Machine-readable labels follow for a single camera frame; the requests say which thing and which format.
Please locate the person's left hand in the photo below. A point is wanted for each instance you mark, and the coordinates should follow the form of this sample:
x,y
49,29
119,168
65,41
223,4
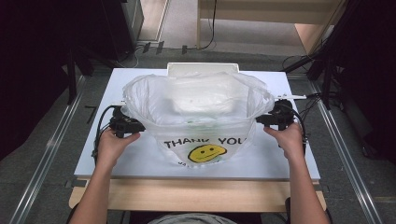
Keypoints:
x,y
281,114

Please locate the black metal stand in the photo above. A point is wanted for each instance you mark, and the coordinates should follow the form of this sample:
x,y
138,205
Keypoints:
x,y
72,77

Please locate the clear smiley print plastic bag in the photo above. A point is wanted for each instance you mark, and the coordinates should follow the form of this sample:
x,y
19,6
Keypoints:
x,y
199,137

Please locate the person's right hand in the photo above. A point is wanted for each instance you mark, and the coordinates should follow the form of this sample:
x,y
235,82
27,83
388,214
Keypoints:
x,y
288,140

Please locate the black chair armrest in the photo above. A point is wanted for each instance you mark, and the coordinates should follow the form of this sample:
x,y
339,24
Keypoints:
x,y
287,207

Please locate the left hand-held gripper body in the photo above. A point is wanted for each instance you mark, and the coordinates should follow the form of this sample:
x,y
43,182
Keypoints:
x,y
123,123

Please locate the black cabinet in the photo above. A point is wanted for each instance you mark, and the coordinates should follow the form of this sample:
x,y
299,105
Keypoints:
x,y
121,28

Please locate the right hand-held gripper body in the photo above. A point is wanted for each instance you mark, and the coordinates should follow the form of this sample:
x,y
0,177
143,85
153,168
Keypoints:
x,y
109,146

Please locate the black floor plug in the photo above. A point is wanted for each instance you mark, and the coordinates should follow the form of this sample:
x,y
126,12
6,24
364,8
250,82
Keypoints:
x,y
159,47
146,47
184,49

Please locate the metal floor rail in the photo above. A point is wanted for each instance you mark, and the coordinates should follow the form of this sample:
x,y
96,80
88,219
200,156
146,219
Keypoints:
x,y
345,149
46,155

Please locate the light wooden shelf unit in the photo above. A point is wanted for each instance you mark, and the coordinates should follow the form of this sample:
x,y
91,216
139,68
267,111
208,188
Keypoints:
x,y
264,12

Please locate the white plastic bin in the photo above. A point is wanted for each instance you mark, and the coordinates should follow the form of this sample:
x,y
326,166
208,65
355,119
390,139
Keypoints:
x,y
202,68

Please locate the black tripod stand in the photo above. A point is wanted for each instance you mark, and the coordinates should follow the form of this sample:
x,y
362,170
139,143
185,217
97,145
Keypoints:
x,y
327,81

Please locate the person's grey clothing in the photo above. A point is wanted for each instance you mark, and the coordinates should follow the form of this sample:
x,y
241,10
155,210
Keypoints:
x,y
193,219

